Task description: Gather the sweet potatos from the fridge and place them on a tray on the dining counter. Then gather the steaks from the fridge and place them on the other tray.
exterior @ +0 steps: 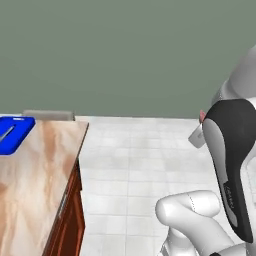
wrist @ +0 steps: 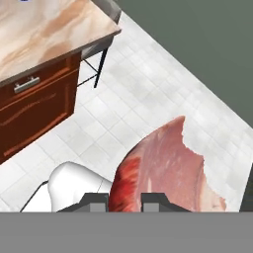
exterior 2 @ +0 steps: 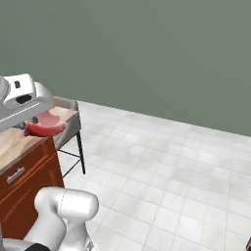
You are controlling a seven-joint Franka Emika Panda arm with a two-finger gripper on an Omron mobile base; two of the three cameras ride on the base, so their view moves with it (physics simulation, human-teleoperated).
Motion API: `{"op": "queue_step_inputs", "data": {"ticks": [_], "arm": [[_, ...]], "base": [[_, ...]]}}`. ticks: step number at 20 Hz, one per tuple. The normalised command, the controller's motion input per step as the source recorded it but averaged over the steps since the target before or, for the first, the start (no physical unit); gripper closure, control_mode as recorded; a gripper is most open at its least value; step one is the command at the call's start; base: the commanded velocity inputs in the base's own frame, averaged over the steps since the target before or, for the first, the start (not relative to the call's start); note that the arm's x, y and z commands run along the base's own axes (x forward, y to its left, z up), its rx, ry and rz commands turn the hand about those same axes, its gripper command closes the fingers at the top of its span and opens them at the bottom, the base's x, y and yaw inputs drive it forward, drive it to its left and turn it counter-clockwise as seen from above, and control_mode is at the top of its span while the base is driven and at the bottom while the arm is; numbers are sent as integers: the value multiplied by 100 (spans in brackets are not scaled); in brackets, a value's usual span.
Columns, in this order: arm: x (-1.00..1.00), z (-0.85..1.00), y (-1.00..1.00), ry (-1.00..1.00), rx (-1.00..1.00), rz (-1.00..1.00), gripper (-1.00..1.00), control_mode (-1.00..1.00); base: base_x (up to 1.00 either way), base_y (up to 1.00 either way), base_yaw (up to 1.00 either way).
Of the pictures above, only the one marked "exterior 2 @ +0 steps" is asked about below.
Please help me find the black metal stool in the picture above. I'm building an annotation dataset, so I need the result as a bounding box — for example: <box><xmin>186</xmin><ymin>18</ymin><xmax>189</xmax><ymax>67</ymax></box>
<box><xmin>57</xmin><ymin>130</ymin><xmax>87</xmax><ymax>179</ymax></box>

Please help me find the silver drawer handle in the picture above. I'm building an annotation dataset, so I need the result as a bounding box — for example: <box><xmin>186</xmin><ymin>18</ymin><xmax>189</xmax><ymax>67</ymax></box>
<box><xmin>6</xmin><ymin>166</ymin><xmax>26</xmax><ymax>185</ymax></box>

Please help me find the red-brown drawer front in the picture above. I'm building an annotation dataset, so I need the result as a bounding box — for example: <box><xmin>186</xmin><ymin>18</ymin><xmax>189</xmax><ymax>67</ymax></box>
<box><xmin>0</xmin><ymin>136</ymin><xmax>61</xmax><ymax>202</ymax></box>

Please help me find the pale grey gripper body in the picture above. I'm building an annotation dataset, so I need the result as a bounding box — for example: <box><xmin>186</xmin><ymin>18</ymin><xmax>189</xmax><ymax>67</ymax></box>
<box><xmin>0</xmin><ymin>81</ymin><xmax>55</xmax><ymax>132</ymax></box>

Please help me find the red raw steak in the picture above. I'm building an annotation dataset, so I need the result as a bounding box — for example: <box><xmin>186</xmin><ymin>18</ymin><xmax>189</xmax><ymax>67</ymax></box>
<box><xmin>24</xmin><ymin>109</ymin><xmax>69</xmax><ymax>138</ymax></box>

